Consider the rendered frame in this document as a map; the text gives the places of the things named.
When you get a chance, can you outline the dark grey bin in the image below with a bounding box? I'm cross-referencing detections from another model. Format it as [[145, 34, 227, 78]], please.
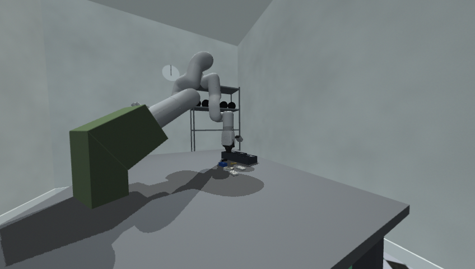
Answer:
[[221, 151, 257, 165]]

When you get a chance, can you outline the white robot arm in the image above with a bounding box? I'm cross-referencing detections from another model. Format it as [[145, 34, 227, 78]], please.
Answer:
[[147, 52, 234, 131]]

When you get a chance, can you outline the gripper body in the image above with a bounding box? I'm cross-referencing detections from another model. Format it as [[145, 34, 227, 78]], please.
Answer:
[[221, 131, 235, 146]]

